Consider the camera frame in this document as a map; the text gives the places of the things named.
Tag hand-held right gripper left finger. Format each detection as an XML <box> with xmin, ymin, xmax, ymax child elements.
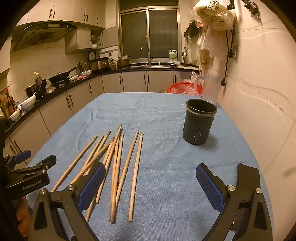
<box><xmin>27</xmin><ymin>162</ymin><xmax>106</xmax><ymax>241</ymax></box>

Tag black countertop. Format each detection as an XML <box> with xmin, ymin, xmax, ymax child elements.
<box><xmin>5</xmin><ymin>65</ymin><xmax>200</xmax><ymax>139</ymax></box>

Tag person's left hand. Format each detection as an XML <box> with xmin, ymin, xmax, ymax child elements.
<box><xmin>16</xmin><ymin>196</ymin><xmax>31</xmax><ymax>238</ymax></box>

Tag black wok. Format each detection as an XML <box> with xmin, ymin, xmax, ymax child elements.
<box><xmin>48</xmin><ymin>65</ymin><xmax>80</xmax><ymax>83</ymax></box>

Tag dark hanging bundle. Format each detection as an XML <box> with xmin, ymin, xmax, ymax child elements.
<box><xmin>184</xmin><ymin>23</ymin><xmax>199</xmax><ymax>39</ymax></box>

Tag clear plastic pitcher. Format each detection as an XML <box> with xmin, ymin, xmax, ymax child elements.
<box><xmin>194</xmin><ymin>74</ymin><xmax>221</xmax><ymax>106</ymax></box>

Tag blue towel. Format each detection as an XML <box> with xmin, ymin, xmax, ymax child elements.
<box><xmin>25</xmin><ymin>92</ymin><xmax>273</xmax><ymax>241</ymax></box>

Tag silver countertop appliance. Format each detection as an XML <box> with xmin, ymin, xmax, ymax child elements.
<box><xmin>88</xmin><ymin>57</ymin><xmax>109</xmax><ymax>72</ymax></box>

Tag black clamp mount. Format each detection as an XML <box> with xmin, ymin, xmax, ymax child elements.
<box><xmin>242</xmin><ymin>0</ymin><xmax>260</xmax><ymax>19</ymax></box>

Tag kitchen window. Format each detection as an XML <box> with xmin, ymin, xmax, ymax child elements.
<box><xmin>118</xmin><ymin>0</ymin><xmax>181</xmax><ymax>62</ymax></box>

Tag large white bowl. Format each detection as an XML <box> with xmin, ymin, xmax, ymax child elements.
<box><xmin>20</xmin><ymin>95</ymin><xmax>37</xmax><ymax>110</ymax></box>

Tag range hood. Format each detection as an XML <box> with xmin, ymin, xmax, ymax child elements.
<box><xmin>11</xmin><ymin>20</ymin><xmax>78</xmax><ymax>52</ymax></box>

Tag open wall shelf cabinet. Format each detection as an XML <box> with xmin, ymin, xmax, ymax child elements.
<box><xmin>65</xmin><ymin>29</ymin><xmax>103</xmax><ymax>55</ymax></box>

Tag kitchen cabinets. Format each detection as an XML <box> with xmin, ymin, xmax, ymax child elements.
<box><xmin>14</xmin><ymin>0</ymin><xmax>107</xmax><ymax>29</ymax></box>
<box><xmin>0</xmin><ymin>70</ymin><xmax>199</xmax><ymax>167</ymax></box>

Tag sauce bottles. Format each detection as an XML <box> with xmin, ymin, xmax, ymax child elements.
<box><xmin>0</xmin><ymin>89</ymin><xmax>18</xmax><ymax>121</ymax></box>

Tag lower kitchen cabinets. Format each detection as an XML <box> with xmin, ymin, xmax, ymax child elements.
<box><xmin>0</xmin><ymin>70</ymin><xmax>199</xmax><ymax>167</ymax></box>

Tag pile of wooden chopsticks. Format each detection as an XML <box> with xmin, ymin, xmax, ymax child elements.
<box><xmin>51</xmin><ymin>124</ymin><xmax>144</xmax><ymax>224</ymax></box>

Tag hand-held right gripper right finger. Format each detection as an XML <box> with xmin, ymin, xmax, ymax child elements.
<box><xmin>195</xmin><ymin>163</ymin><xmax>273</xmax><ymax>241</ymax></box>

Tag black utensil holder cup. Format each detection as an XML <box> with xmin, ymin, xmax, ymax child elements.
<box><xmin>183</xmin><ymin>98</ymin><xmax>218</xmax><ymax>146</ymax></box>

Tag bagged dried noodles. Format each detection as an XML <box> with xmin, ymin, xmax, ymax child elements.
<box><xmin>187</xmin><ymin>0</ymin><xmax>236</xmax><ymax>32</ymax></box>

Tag steel cooking pot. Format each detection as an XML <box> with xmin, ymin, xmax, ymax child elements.
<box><xmin>116</xmin><ymin>55</ymin><xmax>131</xmax><ymax>69</ymax></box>

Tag red plastic basket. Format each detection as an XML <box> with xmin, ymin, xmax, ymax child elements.
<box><xmin>167</xmin><ymin>82</ymin><xmax>204</xmax><ymax>96</ymax></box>

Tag black power cable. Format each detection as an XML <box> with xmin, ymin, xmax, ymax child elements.
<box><xmin>221</xmin><ymin>30</ymin><xmax>234</xmax><ymax>87</ymax></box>

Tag metal faucet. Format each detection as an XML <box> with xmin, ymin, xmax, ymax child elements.
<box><xmin>140</xmin><ymin>46</ymin><xmax>153</xmax><ymax>66</ymax></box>

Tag upper kitchen cabinets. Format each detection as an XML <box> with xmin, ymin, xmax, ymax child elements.
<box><xmin>14</xmin><ymin>0</ymin><xmax>107</xmax><ymax>29</ymax></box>

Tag wall power strip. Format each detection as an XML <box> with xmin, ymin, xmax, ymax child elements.
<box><xmin>228</xmin><ymin>28</ymin><xmax>237</xmax><ymax>59</ymax></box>

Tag white hanging plastic bags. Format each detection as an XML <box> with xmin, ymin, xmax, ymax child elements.
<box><xmin>196</xmin><ymin>21</ymin><xmax>228</xmax><ymax>70</ymax></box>

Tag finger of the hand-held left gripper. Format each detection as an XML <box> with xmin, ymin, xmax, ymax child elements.
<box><xmin>9</xmin><ymin>149</ymin><xmax>31</xmax><ymax>167</ymax></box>
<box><xmin>10</xmin><ymin>154</ymin><xmax>57</xmax><ymax>176</ymax></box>

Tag black kettle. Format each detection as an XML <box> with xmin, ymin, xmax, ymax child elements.
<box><xmin>25</xmin><ymin>79</ymin><xmax>48</xmax><ymax>98</ymax></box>

